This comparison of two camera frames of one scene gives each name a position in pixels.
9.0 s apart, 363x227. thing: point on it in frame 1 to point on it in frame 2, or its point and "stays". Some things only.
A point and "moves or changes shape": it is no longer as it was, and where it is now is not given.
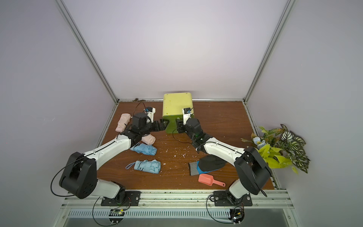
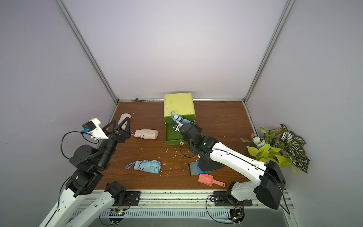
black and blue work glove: x=208 y=163 stays
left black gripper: x=161 y=126 to x=119 y=138
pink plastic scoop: x=208 y=180 stays
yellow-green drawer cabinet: x=173 y=105 moves or changes shape
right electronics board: x=237 y=214 stays
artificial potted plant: x=280 y=148 stays
